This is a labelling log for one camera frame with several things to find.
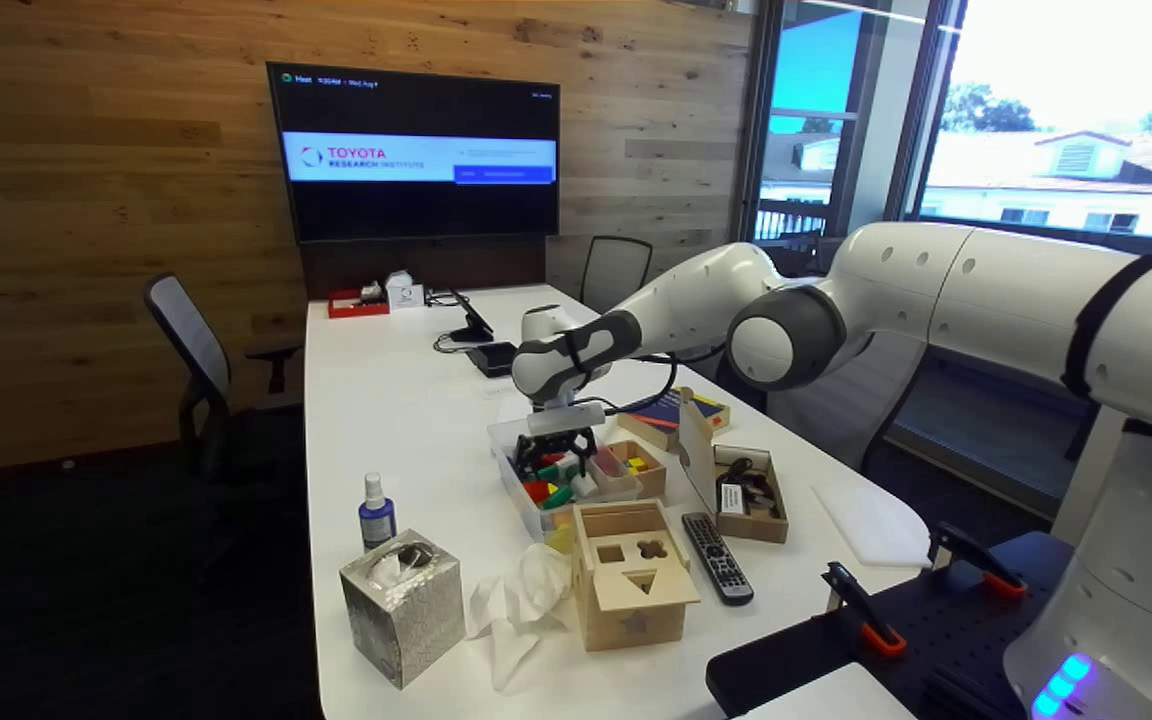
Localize clear plastic block container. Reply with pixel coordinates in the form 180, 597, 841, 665
489, 416, 605, 544

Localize wall television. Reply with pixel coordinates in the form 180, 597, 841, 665
264, 57, 567, 246

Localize dark framed glass window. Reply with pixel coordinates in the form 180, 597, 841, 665
733, 0, 1152, 256

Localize crumpled clear plastic bag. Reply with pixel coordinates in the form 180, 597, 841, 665
465, 540, 584, 694

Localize flat red box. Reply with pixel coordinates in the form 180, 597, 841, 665
325, 289, 392, 321

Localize black mesh office chair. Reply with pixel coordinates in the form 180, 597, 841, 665
575, 232, 654, 313

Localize white plastic board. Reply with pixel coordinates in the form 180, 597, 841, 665
809, 476, 934, 577

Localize dark wood cabinet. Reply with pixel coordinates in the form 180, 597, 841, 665
294, 237, 552, 301

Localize small wooden tray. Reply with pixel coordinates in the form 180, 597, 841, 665
589, 434, 671, 505

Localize silver tissue box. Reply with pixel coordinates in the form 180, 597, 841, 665
334, 526, 467, 692

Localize colourful wooden puzzle tray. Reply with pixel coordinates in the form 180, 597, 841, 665
613, 384, 736, 457

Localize small black puck device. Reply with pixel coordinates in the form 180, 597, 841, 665
465, 340, 524, 378

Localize wooden shape sorter box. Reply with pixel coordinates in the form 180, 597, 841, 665
567, 495, 709, 654

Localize open cardboard box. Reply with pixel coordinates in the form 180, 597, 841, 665
671, 388, 791, 546

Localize black clamp orange tips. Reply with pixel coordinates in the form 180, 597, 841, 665
929, 522, 1033, 603
820, 554, 910, 665

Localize black remote control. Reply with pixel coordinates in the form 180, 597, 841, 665
676, 508, 759, 611

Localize blue hand sanitizer bottle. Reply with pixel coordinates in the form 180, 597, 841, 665
357, 466, 400, 554

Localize black power adapter white label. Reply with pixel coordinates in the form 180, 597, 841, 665
710, 457, 786, 522

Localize dark robot mounting stand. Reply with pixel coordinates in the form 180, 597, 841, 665
702, 530, 1100, 720

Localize grey office chair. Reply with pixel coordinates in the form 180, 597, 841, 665
140, 273, 309, 482

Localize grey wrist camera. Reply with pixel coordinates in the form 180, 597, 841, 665
519, 399, 605, 440

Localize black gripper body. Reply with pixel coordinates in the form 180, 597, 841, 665
526, 426, 596, 464

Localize black tablet stand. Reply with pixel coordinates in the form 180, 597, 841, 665
447, 292, 504, 352

